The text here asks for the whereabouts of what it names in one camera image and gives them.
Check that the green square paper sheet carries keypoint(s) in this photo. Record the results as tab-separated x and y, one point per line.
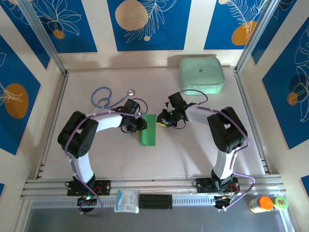
148	135

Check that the blue stethoscope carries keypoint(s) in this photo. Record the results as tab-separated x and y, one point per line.
131	91

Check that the aluminium frame post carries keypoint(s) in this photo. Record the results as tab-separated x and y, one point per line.
258	31
43	36

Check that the orange lid jar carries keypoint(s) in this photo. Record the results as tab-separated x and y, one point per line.
265	203

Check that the black slotted block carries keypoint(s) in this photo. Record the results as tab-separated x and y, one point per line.
155	201

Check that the aluminium side rail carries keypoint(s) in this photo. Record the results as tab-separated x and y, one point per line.
55	113
243	91

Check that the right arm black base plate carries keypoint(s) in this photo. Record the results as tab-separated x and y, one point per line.
202	184

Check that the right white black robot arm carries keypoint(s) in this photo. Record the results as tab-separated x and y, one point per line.
227	130

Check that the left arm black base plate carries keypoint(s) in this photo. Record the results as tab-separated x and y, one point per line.
105	187

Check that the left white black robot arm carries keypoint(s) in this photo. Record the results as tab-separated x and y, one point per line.
82	166

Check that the green lidded container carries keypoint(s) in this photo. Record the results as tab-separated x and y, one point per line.
281	202

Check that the white gauze packet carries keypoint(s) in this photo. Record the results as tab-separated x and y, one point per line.
126	200

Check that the aluminium cross rail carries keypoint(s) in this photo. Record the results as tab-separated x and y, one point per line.
157	184

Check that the mint green zip case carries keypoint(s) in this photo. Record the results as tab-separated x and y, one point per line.
201	72

